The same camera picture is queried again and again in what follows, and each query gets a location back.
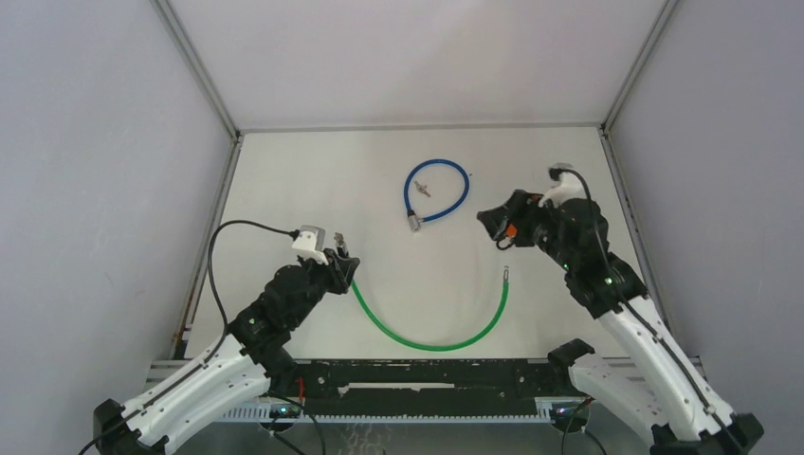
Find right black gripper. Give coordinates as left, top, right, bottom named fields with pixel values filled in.
left=479, top=189, right=576, bottom=272

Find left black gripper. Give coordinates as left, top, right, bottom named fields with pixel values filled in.
left=288, top=247, right=359, bottom=328

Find green cable lock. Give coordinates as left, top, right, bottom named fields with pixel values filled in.
left=351, top=234, right=510, bottom=353

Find blue cable lock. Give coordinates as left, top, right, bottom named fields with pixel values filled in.
left=402, top=158, right=471, bottom=233

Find silver keys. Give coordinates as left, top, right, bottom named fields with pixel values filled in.
left=413, top=180, right=431, bottom=198

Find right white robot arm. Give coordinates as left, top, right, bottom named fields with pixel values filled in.
left=477, top=190, right=764, bottom=454

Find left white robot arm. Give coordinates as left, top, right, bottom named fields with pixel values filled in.
left=90, top=248, right=360, bottom=454

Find orange padlock with keys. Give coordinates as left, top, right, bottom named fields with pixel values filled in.
left=495, top=224, right=518, bottom=251

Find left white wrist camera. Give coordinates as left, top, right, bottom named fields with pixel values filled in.
left=291, top=225, right=328, bottom=265

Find right black camera cable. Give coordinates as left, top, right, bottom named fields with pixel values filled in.
left=552, top=168, right=749, bottom=455

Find black camera cable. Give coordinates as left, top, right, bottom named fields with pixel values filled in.
left=552, top=168, right=749, bottom=455
left=78, top=219, right=302, bottom=455

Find left black camera cable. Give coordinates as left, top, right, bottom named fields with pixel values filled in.
left=78, top=219, right=302, bottom=455

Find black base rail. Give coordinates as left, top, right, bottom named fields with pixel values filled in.
left=273, top=358, right=582, bottom=416

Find white slotted cable duct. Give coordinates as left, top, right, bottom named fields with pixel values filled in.
left=215, top=400, right=579, bottom=424

